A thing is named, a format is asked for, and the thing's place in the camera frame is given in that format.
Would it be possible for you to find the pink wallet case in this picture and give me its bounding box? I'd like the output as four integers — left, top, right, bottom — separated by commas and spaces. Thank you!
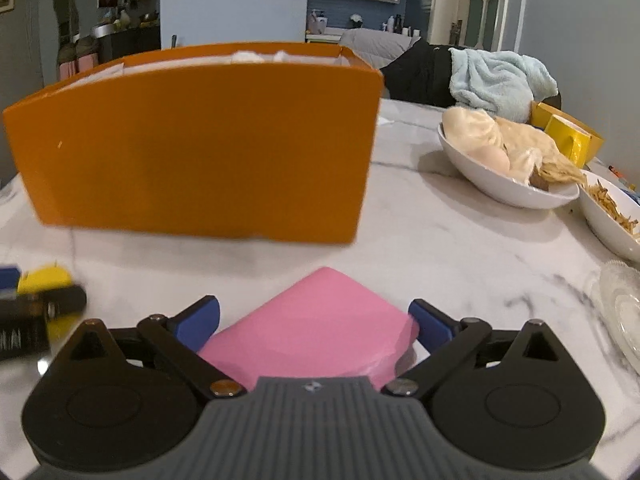
198, 268, 419, 390

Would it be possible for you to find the yellow tape measure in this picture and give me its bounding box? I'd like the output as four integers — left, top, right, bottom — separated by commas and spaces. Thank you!
16, 264, 77, 342

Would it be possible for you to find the white panda plush toy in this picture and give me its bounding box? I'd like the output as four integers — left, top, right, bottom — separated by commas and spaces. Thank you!
229, 50, 302, 64

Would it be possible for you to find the clear glass plate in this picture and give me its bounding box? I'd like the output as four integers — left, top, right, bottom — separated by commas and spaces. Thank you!
584, 260, 639, 378

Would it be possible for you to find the white bowl with buns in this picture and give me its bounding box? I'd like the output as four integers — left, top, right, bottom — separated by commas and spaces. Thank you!
438, 106, 586, 210

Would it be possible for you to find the orange storage box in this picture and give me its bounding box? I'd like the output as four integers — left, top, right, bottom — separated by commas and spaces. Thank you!
2, 42, 383, 244

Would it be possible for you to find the white bowl with fries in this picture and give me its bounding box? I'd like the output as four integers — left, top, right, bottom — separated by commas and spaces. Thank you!
579, 170, 639, 264

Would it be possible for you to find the yellow mug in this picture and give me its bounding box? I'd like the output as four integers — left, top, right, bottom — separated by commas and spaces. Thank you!
544, 115, 592, 168

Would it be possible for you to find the yellow bowl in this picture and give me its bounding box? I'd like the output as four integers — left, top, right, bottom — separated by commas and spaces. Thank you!
529, 102, 604, 168

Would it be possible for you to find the light blue fleece blanket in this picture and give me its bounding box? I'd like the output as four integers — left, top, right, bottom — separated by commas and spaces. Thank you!
449, 48, 559, 122

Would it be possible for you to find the black jacket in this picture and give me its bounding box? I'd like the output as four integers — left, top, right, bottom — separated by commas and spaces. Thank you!
381, 39, 456, 108

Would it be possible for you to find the dark hallway cabinet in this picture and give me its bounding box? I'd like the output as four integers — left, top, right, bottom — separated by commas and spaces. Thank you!
91, 24, 162, 64

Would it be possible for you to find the grey puffer jacket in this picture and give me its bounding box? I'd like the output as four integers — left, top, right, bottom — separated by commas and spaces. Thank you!
338, 28, 420, 68

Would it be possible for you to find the glass panel door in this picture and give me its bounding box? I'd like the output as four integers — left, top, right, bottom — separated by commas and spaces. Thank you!
449, 0, 508, 51

